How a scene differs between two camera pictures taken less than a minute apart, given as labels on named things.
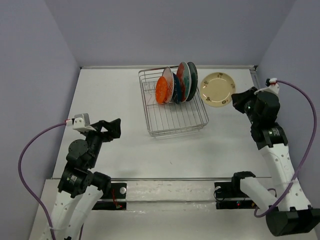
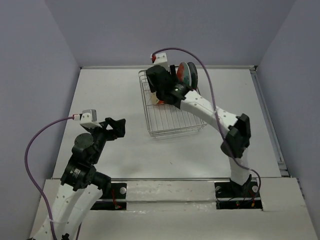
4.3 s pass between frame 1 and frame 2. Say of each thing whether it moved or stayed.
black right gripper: moved
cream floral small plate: moved
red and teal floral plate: stayed
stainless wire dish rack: stayed
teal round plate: stayed
